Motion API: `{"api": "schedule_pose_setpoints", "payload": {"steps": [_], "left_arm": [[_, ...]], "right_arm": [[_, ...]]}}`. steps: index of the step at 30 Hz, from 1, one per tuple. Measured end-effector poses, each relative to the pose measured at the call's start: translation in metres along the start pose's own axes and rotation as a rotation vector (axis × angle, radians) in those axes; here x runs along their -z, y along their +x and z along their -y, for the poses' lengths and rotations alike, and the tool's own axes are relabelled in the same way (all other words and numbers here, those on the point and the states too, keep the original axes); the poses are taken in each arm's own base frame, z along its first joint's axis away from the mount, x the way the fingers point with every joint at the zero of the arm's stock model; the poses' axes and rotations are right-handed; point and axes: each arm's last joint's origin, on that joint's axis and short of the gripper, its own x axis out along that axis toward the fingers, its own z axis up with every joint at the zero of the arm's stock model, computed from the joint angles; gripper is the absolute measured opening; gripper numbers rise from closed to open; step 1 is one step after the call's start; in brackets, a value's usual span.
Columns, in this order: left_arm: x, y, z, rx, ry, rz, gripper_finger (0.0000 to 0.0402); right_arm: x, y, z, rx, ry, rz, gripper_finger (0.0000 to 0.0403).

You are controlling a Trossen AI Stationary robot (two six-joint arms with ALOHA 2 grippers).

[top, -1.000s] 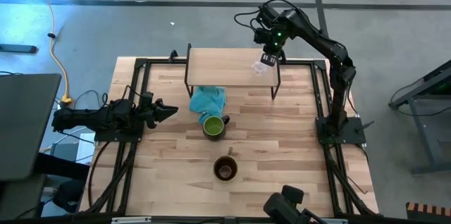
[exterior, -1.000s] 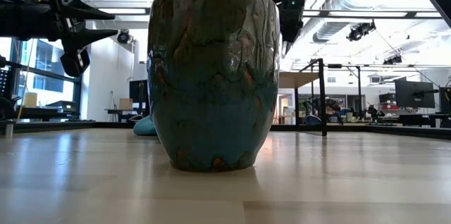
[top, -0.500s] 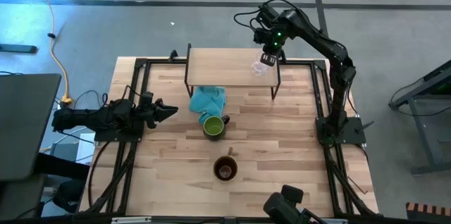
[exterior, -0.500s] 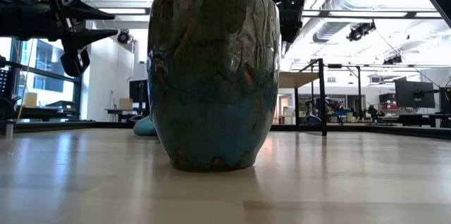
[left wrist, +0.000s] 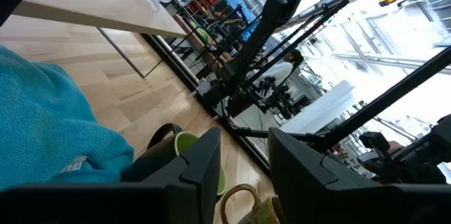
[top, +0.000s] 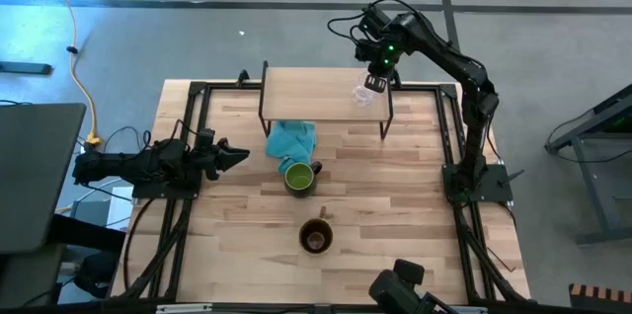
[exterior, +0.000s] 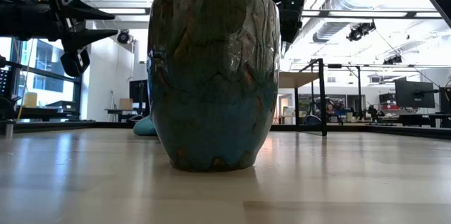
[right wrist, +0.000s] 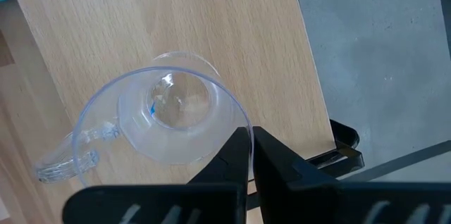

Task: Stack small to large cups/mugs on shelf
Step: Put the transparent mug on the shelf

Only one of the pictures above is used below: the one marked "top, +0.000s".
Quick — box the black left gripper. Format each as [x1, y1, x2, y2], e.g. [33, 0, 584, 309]
[190, 138, 251, 183]

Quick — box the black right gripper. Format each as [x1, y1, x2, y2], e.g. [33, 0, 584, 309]
[355, 31, 404, 95]

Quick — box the clear glass cup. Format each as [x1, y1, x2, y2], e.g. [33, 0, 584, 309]
[352, 82, 377, 108]

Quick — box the black mug with green inside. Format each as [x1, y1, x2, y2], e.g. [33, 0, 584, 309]
[283, 160, 325, 199]

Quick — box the blue-green glazed brown mug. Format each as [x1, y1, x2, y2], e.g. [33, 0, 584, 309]
[297, 205, 335, 257]

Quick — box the wooden shelf with black legs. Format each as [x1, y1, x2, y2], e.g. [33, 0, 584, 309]
[258, 60, 396, 140]

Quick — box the teal cloth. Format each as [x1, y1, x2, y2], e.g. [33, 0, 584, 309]
[265, 119, 317, 176]

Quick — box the white box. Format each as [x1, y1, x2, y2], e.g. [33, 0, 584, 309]
[106, 185, 135, 229]

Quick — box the black seat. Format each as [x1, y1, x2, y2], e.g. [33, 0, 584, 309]
[46, 213, 127, 256]

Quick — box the grey desk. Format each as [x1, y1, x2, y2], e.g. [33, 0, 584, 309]
[0, 102, 88, 256]

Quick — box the black floor bar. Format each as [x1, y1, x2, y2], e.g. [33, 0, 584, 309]
[0, 60, 53, 76]

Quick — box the grey metal table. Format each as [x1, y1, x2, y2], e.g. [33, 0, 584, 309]
[544, 84, 632, 247]

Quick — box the orange black striped box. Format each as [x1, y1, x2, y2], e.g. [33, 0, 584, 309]
[568, 282, 632, 311]

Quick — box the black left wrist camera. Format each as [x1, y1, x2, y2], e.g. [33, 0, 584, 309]
[196, 128, 217, 150]

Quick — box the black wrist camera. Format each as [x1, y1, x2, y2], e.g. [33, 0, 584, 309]
[196, 128, 217, 150]
[361, 5, 392, 35]

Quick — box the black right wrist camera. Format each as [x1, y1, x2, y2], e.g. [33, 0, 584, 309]
[361, 5, 392, 35]

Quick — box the black metal table frame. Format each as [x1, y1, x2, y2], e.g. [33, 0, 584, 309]
[118, 79, 532, 305]

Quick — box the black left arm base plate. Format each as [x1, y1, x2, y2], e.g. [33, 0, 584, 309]
[131, 178, 198, 200]

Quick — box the yellow cable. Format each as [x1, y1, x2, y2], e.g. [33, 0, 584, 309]
[37, 0, 103, 148]

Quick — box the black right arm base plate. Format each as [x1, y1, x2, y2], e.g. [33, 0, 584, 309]
[441, 163, 514, 202]

